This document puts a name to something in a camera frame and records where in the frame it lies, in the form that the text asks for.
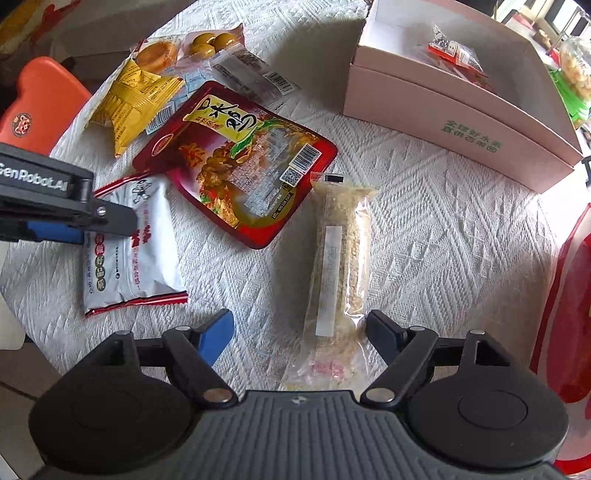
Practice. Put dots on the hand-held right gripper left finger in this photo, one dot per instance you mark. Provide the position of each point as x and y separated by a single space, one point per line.
216 337

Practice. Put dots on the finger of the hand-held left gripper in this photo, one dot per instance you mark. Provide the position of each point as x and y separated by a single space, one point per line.
55 232

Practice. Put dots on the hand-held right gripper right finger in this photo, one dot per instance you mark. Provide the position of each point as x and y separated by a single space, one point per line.
381 334

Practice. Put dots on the white red-edged snack packet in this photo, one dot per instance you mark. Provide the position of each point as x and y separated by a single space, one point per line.
134 258

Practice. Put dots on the clear rice bar packet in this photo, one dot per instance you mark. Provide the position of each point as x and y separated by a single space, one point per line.
341 258

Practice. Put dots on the yellow snack packet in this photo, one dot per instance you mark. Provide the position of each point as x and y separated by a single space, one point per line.
127 108

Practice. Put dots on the light blue clear packet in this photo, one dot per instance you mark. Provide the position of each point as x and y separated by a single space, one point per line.
178 92

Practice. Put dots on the clear round cake packet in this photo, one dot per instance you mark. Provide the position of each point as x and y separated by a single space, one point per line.
157 53

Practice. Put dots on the red printed food pouch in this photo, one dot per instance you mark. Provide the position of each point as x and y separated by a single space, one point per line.
231 157

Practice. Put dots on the pink cardboard box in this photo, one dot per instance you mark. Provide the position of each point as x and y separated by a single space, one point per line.
452 124

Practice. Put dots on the clear yellow balls packet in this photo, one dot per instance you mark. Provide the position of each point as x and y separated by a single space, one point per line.
210 41

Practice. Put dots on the clear barcode packet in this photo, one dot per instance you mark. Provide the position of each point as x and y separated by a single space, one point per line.
258 74

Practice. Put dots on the small red white packet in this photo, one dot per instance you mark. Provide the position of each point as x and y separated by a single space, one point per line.
455 53

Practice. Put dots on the orange plastic chair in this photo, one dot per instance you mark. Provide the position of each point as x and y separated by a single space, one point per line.
41 106

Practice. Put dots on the white textured tablecloth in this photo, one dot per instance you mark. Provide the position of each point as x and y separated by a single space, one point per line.
452 258

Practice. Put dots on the red white plastic bag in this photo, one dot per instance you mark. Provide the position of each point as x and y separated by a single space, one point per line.
568 323

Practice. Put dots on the green candy dispenser jar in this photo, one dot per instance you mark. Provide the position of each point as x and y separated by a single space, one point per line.
572 78

